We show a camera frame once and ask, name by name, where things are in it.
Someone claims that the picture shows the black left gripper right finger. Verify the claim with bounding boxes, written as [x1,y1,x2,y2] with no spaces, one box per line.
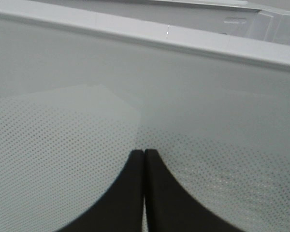
[144,149,240,232]

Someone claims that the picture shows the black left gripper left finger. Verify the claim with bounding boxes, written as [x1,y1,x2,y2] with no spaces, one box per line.
[59,150,145,232]

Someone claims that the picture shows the white microwave door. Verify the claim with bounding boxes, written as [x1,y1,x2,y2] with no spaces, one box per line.
[0,0,290,232]

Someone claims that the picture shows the white microwave oven body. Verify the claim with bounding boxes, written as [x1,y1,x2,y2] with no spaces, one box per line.
[112,0,290,45]

